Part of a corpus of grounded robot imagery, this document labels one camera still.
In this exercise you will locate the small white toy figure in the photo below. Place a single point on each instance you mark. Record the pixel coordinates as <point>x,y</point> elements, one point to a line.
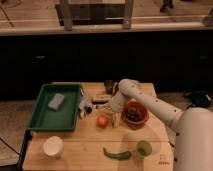
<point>85,105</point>

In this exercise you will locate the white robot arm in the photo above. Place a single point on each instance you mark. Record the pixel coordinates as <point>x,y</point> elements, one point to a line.
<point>193,127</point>

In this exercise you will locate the grey blue sponge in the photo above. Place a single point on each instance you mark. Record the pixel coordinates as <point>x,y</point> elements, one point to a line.
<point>56,101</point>

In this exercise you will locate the orange red apple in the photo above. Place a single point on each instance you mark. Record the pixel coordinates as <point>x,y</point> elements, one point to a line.
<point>102,121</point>

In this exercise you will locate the dark metal spoon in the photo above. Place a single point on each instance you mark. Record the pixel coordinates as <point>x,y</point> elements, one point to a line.
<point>100,99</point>

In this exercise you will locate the green plastic cup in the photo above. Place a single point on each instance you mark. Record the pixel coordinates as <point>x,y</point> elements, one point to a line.
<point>143,148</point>

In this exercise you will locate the wooden frame stand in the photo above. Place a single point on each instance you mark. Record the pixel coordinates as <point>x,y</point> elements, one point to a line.
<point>87,13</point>

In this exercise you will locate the green chili pepper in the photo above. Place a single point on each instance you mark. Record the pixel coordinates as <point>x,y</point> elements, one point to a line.
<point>119,156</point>

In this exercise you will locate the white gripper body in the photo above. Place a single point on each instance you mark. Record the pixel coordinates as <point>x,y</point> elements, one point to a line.
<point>117,102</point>

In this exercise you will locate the blue black device on floor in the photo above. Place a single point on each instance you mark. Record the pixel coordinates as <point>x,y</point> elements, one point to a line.
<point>201,99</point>

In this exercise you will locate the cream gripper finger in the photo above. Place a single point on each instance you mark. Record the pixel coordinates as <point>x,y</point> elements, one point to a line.
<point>116,119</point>
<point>108,112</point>

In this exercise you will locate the green plastic tray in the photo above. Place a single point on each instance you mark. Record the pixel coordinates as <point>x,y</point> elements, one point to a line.
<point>64,119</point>

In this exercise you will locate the dark brown bowl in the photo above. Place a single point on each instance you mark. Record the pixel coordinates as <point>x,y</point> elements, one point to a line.
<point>110,87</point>

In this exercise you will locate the orange bowl with dark fruit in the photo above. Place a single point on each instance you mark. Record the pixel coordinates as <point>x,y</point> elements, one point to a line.
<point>134,114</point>

